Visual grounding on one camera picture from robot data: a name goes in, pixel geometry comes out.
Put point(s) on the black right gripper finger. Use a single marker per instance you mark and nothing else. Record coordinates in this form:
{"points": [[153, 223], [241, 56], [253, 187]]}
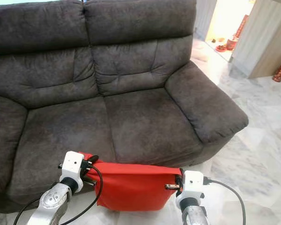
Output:
{"points": [[171, 186], [181, 172]]}

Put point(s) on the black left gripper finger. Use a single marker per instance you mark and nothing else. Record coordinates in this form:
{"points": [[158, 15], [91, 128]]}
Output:
{"points": [[92, 159], [89, 181]]}

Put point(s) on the red pillow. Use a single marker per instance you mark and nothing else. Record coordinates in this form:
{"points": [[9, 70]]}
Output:
{"points": [[136, 187]]}

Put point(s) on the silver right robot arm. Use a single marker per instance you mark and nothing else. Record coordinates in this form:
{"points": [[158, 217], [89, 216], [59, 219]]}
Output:
{"points": [[196, 216]]}

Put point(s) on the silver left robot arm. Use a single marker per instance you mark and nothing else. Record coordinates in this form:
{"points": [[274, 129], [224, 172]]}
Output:
{"points": [[51, 206]]}

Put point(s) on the dark grey fabric sofa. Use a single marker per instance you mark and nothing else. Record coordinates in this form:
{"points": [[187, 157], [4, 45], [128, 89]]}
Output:
{"points": [[126, 93]]}

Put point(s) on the red bowl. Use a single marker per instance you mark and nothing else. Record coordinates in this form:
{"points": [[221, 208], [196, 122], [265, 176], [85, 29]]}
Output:
{"points": [[221, 47]]}

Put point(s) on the short red tin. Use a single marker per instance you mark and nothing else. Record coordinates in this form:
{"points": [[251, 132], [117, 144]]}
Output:
{"points": [[232, 43]]}

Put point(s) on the light wooden cabinet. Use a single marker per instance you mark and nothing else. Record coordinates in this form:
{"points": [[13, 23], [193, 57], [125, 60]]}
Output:
{"points": [[260, 42]]}

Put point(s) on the tall red tin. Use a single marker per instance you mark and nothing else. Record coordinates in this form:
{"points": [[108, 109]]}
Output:
{"points": [[242, 26]]}

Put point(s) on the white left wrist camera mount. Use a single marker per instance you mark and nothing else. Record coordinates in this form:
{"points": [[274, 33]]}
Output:
{"points": [[72, 163]]}

